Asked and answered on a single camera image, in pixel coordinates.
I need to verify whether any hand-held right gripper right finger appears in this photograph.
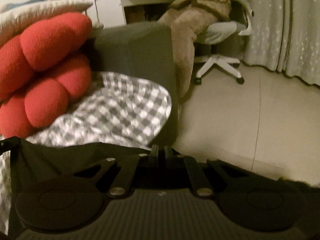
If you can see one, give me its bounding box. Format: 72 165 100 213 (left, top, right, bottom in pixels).
164 146 240 197

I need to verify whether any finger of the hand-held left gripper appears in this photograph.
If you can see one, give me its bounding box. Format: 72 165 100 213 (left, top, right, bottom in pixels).
0 137 20 155

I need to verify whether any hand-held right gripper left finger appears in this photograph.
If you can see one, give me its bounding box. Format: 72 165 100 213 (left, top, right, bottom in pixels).
75 145 160 197

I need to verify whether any black garment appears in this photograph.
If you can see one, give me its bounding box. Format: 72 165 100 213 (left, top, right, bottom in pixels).
7 137 320 230

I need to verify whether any grey checkered blanket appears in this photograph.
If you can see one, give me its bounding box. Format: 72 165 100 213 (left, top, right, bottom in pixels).
0 71 173 230

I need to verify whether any red puffy cushion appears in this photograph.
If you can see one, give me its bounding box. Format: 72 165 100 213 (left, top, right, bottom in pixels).
0 12 93 139

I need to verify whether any dark green sofa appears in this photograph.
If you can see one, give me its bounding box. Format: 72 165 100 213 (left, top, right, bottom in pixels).
85 24 180 150

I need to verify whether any white office chair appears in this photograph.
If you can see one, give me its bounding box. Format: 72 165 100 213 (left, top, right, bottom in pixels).
194 0 254 84

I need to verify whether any white pillow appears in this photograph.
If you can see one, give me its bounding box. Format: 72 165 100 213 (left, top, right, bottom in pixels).
0 0 93 45

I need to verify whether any blue plush toy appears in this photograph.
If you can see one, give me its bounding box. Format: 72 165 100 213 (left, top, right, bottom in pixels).
5 0 68 5

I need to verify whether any white desk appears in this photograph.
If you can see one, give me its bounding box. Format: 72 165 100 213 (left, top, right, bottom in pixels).
95 0 178 28

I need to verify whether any star-patterned curtain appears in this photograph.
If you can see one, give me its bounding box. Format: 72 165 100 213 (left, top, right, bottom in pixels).
242 0 320 88

